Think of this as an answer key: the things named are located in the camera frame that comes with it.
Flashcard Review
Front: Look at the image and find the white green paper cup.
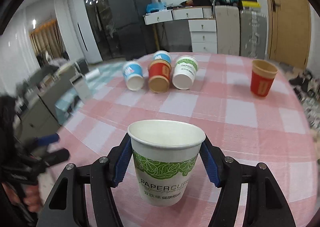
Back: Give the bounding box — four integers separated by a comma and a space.
127, 119, 206, 207

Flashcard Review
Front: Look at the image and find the red cup upright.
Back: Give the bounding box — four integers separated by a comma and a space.
250, 59, 278, 98

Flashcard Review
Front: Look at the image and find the blue cup front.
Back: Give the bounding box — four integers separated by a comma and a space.
122, 60, 144, 91

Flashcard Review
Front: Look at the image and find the blue cup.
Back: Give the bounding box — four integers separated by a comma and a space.
122, 60, 144, 91
152, 50, 172, 64

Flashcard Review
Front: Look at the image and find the white green cup lying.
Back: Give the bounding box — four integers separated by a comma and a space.
172, 56, 199, 90

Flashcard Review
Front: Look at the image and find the red cup lying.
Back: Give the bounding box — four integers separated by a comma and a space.
148, 59, 171, 93

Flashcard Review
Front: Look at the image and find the blue cup rear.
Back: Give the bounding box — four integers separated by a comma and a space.
152, 50, 172, 64

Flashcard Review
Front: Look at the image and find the left hand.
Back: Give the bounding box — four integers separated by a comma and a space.
2, 183, 42, 212

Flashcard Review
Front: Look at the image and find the pink checked tablecloth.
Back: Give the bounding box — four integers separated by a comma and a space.
50, 53, 318, 226

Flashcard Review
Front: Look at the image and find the teal checked tablecloth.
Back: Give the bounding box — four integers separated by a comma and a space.
54, 61, 124, 125

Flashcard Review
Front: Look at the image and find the white power bank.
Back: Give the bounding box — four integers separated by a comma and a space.
70, 74, 93, 102

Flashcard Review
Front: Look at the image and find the white paper roll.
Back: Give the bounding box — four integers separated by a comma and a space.
85, 68, 100, 81

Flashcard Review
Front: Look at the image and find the glass door cabinet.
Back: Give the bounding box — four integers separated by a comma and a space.
85, 0, 124, 60

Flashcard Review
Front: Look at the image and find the silver suitcase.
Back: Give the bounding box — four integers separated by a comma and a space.
240, 10, 267, 59

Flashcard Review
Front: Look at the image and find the wooden door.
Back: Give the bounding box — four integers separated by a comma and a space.
267, 0, 311, 69

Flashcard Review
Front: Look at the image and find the white drawer desk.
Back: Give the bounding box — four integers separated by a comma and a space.
143, 6, 217, 54

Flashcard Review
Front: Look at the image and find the beige suitcase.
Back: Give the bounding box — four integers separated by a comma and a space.
215, 5, 240, 56

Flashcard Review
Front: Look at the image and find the black refrigerator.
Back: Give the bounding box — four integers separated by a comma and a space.
108, 0, 156, 60

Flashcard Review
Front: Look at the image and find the yellow box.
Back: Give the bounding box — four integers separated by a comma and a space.
241, 0, 261, 12

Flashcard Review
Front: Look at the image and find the blue plastic bag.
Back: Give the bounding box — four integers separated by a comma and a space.
146, 2, 167, 13

